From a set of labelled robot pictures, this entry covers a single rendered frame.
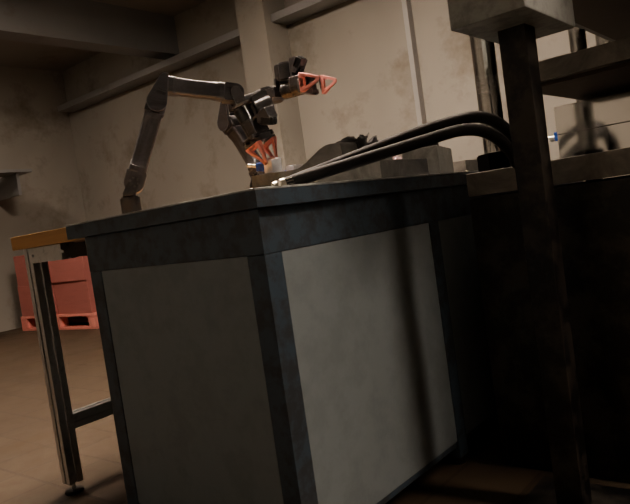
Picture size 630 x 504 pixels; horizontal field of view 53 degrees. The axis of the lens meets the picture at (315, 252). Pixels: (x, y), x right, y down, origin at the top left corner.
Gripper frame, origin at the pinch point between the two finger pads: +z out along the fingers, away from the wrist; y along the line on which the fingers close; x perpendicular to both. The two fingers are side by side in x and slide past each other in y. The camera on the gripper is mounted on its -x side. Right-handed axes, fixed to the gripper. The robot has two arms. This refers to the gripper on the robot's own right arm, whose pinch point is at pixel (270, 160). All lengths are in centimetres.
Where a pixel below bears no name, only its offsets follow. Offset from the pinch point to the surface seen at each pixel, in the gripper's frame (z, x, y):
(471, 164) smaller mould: 33, -21, 80
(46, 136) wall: -246, 498, 246
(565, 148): 44, -69, 43
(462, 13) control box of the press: 8, -90, -28
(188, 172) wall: -108, 338, 265
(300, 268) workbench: 37, -48, -63
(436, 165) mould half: 28, -33, 34
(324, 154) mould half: 10.7, -26.5, -7.9
